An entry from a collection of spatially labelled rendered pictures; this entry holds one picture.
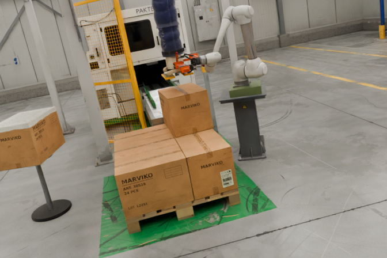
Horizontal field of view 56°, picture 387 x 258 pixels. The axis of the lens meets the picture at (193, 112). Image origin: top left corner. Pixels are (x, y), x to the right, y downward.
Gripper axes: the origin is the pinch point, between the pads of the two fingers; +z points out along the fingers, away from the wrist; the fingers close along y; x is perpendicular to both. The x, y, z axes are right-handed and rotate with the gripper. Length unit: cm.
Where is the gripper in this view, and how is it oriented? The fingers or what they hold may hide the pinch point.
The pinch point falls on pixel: (179, 64)
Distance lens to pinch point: 351.7
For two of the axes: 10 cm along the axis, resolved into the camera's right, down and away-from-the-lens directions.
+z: -9.6, 2.2, -1.6
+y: 1.8, 9.5, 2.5
